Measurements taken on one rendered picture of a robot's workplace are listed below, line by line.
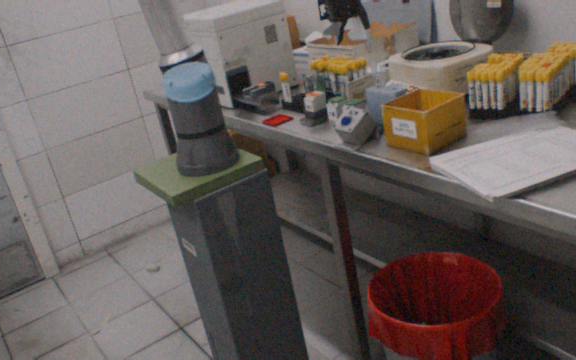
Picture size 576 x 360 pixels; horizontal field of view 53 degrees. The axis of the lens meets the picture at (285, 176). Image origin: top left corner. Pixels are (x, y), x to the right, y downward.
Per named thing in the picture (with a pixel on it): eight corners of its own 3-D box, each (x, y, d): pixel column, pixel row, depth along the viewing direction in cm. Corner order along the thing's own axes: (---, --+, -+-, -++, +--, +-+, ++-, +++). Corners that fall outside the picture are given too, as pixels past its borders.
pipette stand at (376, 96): (366, 128, 150) (361, 90, 147) (385, 119, 154) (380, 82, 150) (395, 133, 143) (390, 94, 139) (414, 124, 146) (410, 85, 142)
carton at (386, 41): (311, 85, 200) (303, 41, 194) (373, 62, 214) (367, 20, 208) (359, 93, 181) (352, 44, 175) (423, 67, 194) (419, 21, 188)
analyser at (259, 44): (195, 100, 213) (174, 17, 201) (257, 78, 226) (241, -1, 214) (237, 111, 188) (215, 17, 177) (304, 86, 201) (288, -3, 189)
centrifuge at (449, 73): (369, 101, 171) (363, 60, 166) (449, 74, 181) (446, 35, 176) (421, 117, 150) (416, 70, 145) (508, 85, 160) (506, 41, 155)
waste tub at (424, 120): (384, 145, 137) (379, 105, 133) (423, 127, 143) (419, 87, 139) (429, 156, 126) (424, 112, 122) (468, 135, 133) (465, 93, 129)
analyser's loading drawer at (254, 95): (229, 101, 193) (225, 86, 191) (246, 95, 196) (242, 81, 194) (262, 110, 177) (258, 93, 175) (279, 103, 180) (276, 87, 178)
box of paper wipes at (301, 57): (288, 67, 232) (282, 36, 227) (311, 59, 238) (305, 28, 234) (326, 71, 215) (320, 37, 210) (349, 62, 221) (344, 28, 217)
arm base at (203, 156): (190, 182, 131) (179, 142, 127) (170, 164, 144) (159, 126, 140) (249, 161, 137) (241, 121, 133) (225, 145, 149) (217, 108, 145)
